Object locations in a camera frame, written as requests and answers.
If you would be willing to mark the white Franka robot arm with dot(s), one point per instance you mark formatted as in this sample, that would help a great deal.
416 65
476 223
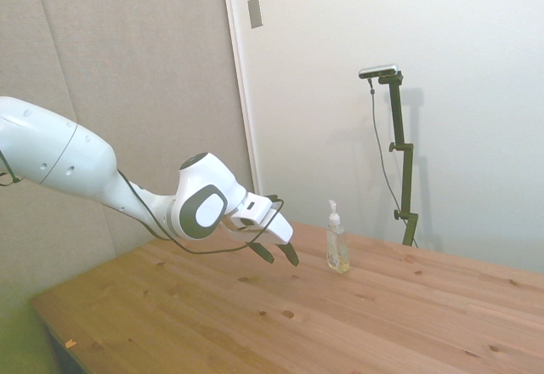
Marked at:
76 157

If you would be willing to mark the grey wall switch plate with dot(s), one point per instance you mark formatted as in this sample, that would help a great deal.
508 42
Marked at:
255 13

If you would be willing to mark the clear sanitizer pump bottle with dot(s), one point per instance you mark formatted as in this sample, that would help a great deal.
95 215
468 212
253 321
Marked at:
337 246

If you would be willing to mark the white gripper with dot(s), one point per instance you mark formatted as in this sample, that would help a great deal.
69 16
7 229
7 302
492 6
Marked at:
278 231

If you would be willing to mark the small orange chip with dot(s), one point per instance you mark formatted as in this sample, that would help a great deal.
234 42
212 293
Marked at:
69 343

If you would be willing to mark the black camera stand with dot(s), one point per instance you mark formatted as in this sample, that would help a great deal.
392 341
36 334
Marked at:
402 153
377 136

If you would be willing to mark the silver camera on stand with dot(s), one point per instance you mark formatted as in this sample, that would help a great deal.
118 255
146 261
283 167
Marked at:
379 71

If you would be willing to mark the green blurred object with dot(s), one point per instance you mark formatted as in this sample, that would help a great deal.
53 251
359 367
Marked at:
21 340

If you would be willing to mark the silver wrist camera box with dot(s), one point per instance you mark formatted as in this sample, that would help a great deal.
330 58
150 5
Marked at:
257 212

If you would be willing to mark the white door frame trim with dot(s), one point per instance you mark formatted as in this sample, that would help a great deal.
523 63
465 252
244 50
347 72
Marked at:
242 93

